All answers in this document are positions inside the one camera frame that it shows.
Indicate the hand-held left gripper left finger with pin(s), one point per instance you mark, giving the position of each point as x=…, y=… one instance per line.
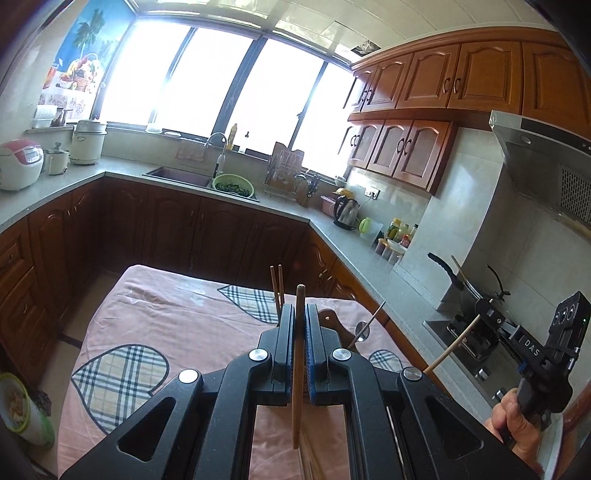
x=284, y=350

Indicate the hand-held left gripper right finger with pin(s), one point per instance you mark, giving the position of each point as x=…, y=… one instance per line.
x=311, y=364

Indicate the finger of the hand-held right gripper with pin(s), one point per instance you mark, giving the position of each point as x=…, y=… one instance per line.
x=491, y=316

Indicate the wooden utensil holder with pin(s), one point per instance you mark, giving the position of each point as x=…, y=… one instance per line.
x=330, y=325

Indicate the person's right hand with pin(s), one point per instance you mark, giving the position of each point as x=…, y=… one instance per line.
x=517, y=431

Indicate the black wok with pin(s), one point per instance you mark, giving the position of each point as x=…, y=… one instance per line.
x=471, y=288

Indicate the gas stove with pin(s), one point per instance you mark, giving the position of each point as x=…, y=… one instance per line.
x=466, y=364

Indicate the pink heart-print tablecloth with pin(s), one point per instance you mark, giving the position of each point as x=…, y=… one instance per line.
x=184, y=332

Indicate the seasoning bottles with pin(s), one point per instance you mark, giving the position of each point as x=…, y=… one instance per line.
x=401, y=233

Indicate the green and clear cup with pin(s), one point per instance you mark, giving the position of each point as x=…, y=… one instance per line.
x=369, y=229

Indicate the steel electric kettle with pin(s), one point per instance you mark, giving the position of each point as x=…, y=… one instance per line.
x=346, y=212

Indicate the dark wooden lower cabinets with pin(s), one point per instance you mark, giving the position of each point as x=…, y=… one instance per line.
x=184, y=230

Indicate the steel range hood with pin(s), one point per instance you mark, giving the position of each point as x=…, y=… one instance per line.
x=549, y=161

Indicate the knife holder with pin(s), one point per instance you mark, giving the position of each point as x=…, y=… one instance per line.
x=310, y=187

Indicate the green colander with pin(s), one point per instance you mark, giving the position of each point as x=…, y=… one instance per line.
x=233, y=186

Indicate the dish drying rack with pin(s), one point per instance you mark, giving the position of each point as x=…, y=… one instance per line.
x=286, y=170

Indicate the kitchen sink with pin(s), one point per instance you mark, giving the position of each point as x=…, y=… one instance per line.
x=178, y=177

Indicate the pink dish cloth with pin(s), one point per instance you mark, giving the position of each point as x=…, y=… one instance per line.
x=190, y=154

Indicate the chrome kitchen faucet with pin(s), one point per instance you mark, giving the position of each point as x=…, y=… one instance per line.
x=217, y=143

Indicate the yellow bottle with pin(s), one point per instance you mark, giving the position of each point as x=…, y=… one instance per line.
x=232, y=137

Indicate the wooden upper cabinets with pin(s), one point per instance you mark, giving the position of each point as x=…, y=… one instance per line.
x=443, y=92

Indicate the yellow-green bin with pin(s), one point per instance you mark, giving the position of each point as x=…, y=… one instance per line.
x=23, y=410

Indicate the large kitchen window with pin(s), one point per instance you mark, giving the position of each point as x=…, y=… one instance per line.
x=217, y=83

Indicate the tall white cooker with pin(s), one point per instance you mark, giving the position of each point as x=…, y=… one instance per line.
x=87, y=143

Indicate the small white pot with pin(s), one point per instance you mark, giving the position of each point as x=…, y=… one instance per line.
x=57, y=160

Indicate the pink and white rice cooker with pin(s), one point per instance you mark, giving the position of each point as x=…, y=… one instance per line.
x=19, y=164

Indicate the paper towel roll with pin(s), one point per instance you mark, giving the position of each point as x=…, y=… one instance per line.
x=45, y=117

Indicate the small wall socket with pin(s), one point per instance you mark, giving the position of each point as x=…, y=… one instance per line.
x=372, y=193

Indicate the fruit wall poster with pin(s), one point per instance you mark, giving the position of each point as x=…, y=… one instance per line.
x=78, y=55

